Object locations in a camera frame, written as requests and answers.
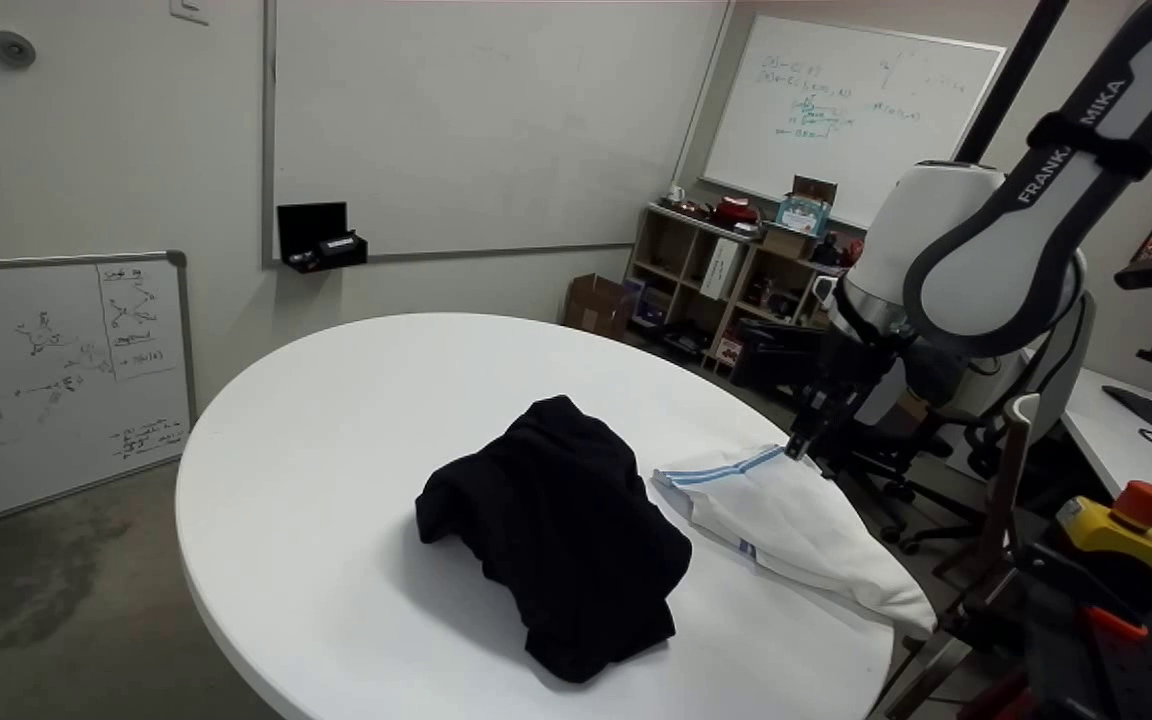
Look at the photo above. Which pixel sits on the black t-shirt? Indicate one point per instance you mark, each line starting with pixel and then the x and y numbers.
pixel 560 532

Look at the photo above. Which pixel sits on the low framed scribbled whiteboard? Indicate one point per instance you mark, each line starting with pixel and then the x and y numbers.
pixel 28 387

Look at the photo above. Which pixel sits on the white office desk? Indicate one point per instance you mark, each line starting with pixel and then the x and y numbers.
pixel 1080 432

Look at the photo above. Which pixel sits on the wooden cube shelf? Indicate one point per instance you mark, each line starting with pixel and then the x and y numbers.
pixel 681 267

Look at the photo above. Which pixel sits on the whiteboard with green writing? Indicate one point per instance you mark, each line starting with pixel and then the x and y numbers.
pixel 843 106

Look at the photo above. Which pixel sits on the blue picture frame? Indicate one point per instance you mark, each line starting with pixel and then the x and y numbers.
pixel 807 217

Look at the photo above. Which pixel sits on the white towel blue stripes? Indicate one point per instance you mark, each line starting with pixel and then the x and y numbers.
pixel 803 532

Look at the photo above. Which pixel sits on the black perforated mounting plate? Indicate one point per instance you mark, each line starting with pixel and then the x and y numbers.
pixel 1136 673

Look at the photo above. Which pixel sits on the dark office chair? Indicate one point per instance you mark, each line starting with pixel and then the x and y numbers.
pixel 921 467

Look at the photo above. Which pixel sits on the black marker tray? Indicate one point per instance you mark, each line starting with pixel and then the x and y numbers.
pixel 322 236

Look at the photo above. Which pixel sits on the small brown cardboard box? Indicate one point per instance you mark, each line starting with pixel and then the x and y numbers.
pixel 596 305

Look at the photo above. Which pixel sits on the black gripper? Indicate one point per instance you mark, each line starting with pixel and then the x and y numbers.
pixel 850 374

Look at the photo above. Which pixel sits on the black clamp-on hanging stand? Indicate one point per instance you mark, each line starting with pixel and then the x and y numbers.
pixel 1008 80

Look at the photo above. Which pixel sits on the yellow emergency stop red button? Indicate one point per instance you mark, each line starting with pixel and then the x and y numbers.
pixel 1111 532

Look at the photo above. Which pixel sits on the round grey wall sensor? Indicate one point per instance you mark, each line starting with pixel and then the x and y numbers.
pixel 12 48

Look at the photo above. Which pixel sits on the small red shelf object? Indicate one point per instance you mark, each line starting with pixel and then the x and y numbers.
pixel 733 208

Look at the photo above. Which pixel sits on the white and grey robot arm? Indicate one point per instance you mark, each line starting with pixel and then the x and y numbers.
pixel 991 267

